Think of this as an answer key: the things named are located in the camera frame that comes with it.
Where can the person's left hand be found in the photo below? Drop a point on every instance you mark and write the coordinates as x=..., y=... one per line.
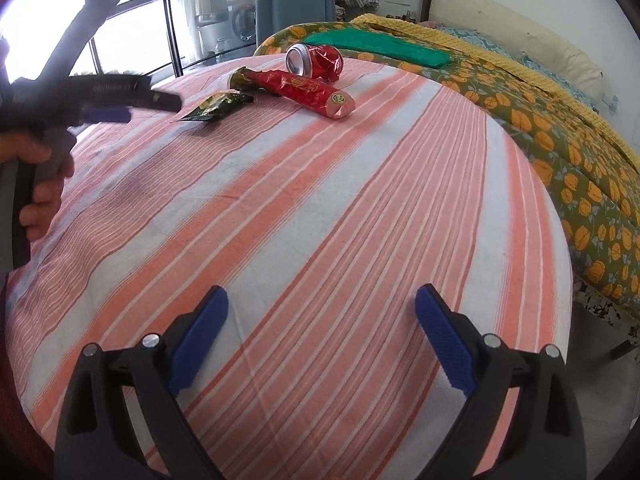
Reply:
x=45, y=207

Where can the grey washing machine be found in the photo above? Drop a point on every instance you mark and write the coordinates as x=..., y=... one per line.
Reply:
x=242, y=17

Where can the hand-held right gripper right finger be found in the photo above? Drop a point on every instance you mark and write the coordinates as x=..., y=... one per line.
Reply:
x=445, y=340

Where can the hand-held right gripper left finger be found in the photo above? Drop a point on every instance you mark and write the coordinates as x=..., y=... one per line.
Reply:
x=200, y=340

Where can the yellow blanket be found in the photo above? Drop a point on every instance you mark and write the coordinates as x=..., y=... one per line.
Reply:
x=525, y=65

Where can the green folded cloth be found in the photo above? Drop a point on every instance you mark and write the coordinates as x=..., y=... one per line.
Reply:
x=380, y=47

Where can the blue patterned pillow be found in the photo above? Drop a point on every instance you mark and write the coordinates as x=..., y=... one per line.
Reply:
x=475, y=37

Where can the orange white striped tablecloth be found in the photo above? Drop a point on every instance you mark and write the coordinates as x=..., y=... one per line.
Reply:
x=325, y=210

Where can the red foil wrapper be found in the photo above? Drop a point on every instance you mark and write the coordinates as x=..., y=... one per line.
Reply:
x=300, y=91

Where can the cream headboard cushion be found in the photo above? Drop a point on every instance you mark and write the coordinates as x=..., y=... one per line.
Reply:
x=500, y=20

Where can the bed with orange floral cover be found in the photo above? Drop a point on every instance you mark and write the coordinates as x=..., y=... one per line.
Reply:
x=575, y=160

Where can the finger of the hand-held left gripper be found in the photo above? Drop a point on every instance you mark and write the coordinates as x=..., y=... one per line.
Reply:
x=107, y=115
x=70, y=35

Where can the crushed red drink can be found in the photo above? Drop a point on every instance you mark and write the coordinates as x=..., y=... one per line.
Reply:
x=322, y=60

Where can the dark green foil packet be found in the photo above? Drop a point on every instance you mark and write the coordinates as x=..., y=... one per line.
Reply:
x=215, y=107

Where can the black white floral sheet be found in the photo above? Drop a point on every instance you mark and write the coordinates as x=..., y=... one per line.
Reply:
x=605, y=310

